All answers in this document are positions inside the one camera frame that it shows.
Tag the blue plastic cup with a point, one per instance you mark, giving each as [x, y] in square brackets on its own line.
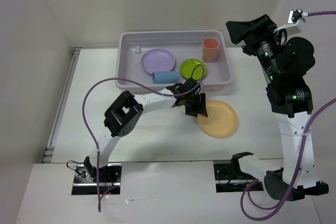
[165, 77]

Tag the orange plastic plate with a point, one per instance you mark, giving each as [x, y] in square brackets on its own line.
[221, 120]

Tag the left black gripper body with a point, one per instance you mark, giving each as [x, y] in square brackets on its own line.
[194, 94]

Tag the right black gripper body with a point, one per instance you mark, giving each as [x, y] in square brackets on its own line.
[265, 47]

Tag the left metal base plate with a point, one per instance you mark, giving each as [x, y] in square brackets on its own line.
[109, 181]

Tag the red plastic cup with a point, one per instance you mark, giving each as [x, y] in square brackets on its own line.
[210, 49]

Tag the green plastic plate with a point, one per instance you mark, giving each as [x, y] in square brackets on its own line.
[193, 68]

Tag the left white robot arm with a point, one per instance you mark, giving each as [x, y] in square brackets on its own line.
[122, 115]

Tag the purple plastic plate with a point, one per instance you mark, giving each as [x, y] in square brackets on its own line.
[157, 60]

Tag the metal base plate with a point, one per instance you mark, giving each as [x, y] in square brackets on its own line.
[228, 182]
[109, 181]

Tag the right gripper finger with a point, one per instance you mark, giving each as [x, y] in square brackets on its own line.
[261, 25]
[240, 31]

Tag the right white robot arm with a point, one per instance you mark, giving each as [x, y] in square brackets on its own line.
[285, 64]

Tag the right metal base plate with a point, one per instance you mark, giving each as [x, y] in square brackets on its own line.
[228, 182]

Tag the lavender plastic bin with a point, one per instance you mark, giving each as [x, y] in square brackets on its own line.
[182, 44]

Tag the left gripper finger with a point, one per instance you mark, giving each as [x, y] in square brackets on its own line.
[193, 109]
[202, 105]

